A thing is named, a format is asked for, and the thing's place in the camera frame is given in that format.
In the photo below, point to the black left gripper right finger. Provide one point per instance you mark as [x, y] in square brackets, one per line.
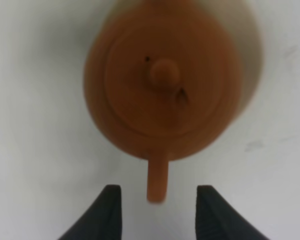
[216, 219]

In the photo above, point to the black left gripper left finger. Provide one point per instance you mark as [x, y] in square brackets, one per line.
[102, 220]

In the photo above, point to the brown clay teapot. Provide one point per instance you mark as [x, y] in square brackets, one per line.
[162, 81]

